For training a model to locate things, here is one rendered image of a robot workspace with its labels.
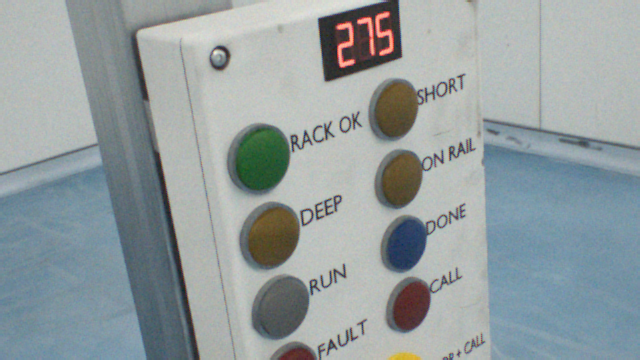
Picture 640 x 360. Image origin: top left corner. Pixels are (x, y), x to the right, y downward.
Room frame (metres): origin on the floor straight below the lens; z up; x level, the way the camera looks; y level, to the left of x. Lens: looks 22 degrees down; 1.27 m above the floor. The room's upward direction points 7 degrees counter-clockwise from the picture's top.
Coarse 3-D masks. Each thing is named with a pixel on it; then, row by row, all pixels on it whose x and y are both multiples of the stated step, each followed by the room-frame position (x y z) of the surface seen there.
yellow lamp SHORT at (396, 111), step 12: (396, 84) 0.36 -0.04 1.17; (384, 96) 0.35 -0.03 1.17; (396, 96) 0.35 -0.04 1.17; (408, 96) 0.36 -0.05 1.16; (384, 108) 0.35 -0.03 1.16; (396, 108) 0.35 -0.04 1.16; (408, 108) 0.36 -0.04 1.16; (384, 120) 0.35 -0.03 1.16; (396, 120) 0.35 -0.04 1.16; (408, 120) 0.36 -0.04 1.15; (384, 132) 0.35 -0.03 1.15; (396, 132) 0.35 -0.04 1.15
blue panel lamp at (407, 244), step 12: (408, 228) 0.35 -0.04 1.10; (420, 228) 0.36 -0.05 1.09; (396, 240) 0.35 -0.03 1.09; (408, 240) 0.35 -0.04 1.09; (420, 240) 0.36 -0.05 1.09; (396, 252) 0.35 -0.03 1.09; (408, 252) 0.35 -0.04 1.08; (420, 252) 0.36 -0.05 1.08; (396, 264) 0.35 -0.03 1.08; (408, 264) 0.35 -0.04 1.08
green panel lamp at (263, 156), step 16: (240, 144) 0.30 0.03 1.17; (256, 144) 0.30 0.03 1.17; (272, 144) 0.31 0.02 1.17; (240, 160) 0.30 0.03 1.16; (256, 160) 0.30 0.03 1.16; (272, 160) 0.31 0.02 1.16; (288, 160) 0.31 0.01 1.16; (240, 176) 0.30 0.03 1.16; (256, 176) 0.30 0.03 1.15; (272, 176) 0.31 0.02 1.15
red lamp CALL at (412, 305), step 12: (408, 288) 0.35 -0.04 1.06; (420, 288) 0.36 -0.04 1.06; (396, 300) 0.35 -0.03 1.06; (408, 300) 0.35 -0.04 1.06; (420, 300) 0.36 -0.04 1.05; (396, 312) 0.35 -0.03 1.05; (408, 312) 0.35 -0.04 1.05; (420, 312) 0.36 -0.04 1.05; (396, 324) 0.35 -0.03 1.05; (408, 324) 0.35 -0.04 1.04
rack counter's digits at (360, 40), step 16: (368, 16) 0.35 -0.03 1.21; (384, 16) 0.36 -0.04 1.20; (336, 32) 0.34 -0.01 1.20; (352, 32) 0.34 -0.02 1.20; (368, 32) 0.35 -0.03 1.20; (384, 32) 0.36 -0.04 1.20; (336, 48) 0.34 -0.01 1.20; (352, 48) 0.34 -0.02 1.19; (368, 48) 0.35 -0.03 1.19; (384, 48) 0.36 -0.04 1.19; (352, 64) 0.34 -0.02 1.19
